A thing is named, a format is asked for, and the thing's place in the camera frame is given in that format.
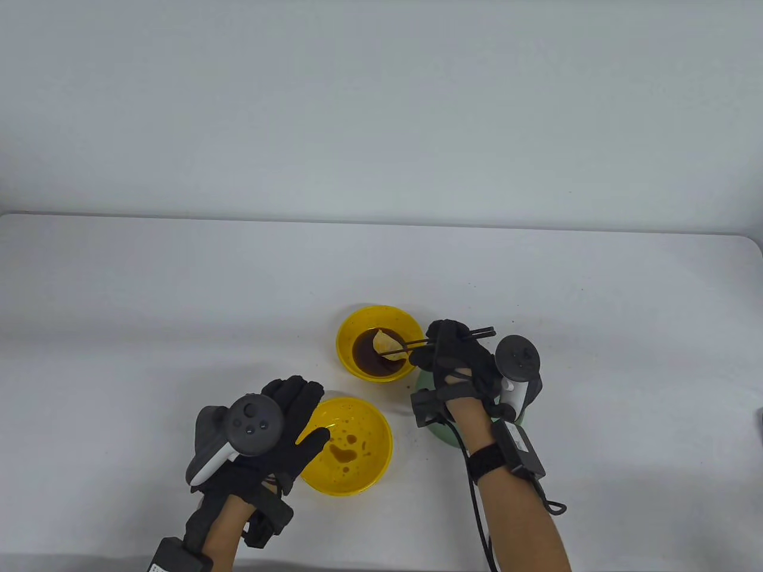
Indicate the person's left hand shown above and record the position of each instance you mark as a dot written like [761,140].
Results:
[301,399]

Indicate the person's right hand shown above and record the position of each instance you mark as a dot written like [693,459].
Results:
[465,369]

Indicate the dark brown soy sauce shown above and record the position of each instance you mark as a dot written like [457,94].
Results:
[365,358]

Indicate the pale fried dumpling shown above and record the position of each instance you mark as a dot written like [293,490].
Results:
[387,344]

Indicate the small yellow sauce bowl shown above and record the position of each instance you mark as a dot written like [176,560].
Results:
[357,319]

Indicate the person's left forearm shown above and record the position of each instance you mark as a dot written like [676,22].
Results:
[229,533]

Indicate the person's right forearm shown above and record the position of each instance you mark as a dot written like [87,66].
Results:
[518,524]

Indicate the black right glove sensor module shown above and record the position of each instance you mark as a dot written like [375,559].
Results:
[429,408]

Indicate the black glove sensor module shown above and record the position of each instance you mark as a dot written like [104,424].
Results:
[429,408]
[268,521]

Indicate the dark grey left controller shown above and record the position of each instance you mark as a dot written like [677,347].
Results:
[253,423]

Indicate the dark grey controller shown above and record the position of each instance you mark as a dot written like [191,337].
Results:
[253,423]
[517,356]

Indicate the dark grey right controller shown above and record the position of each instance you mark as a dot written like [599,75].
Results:
[517,356]

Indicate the large yellow speckled bowl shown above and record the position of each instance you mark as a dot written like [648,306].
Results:
[363,417]

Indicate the green plate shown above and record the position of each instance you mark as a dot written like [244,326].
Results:
[444,434]

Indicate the black left glove sensor module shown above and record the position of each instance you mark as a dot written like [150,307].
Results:
[268,521]

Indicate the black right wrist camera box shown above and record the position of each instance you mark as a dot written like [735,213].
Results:
[518,447]

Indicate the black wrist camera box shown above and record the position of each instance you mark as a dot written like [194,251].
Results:
[518,447]
[179,557]

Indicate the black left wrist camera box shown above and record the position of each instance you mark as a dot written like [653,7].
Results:
[179,557]

